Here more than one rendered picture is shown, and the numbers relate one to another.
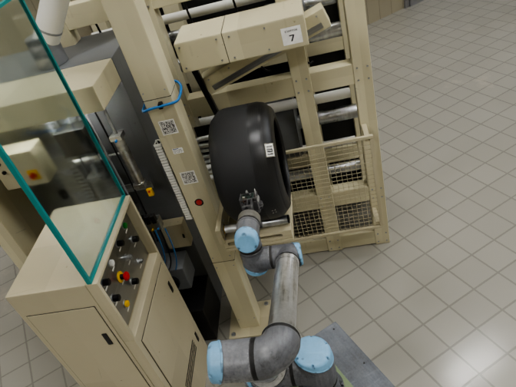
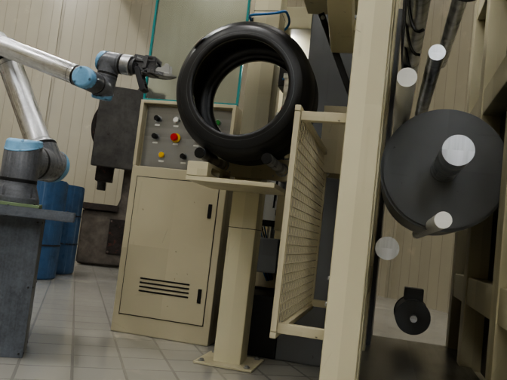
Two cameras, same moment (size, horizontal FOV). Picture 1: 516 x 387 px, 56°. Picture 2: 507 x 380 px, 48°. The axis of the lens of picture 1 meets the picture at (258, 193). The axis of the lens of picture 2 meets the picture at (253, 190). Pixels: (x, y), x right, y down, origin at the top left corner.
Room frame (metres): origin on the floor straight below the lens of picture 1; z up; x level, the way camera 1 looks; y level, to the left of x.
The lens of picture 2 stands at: (2.17, -2.39, 0.59)
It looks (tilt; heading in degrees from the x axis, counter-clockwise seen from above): 5 degrees up; 92
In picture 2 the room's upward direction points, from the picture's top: 7 degrees clockwise
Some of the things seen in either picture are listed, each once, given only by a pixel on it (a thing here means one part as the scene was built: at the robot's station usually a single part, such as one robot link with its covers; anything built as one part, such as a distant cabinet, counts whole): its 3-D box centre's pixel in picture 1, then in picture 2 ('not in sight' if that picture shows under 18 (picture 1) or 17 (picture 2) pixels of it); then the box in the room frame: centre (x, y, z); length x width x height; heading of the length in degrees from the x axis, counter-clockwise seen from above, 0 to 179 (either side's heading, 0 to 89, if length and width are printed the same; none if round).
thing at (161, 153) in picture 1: (175, 180); not in sight; (2.06, 0.38, 1.19); 0.05 x 0.04 x 0.48; 168
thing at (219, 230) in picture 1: (223, 212); (252, 167); (2.08, 0.21, 0.90); 0.40 x 0.03 x 0.10; 168
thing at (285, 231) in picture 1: (258, 233); (210, 174); (1.90, 0.06, 0.83); 0.36 x 0.09 x 0.06; 78
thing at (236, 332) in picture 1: (250, 319); (229, 360); (2.07, 0.29, 0.01); 0.27 x 0.27 x 0.02; 78
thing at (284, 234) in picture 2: (303, 196); (305, 225); (2.32, -0.26, 0.65); 0.90 x 0.02 x 0.70; 78
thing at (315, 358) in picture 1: (312, 363); (23, 158); (1.11, -0.01, 0.80); 0.17 x 0.15 x 0.18; 77
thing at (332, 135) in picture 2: (214, 152); (339, 143); (2.46, 0.17, 1.05); 0.20 x 0.15 x 0.30; 78
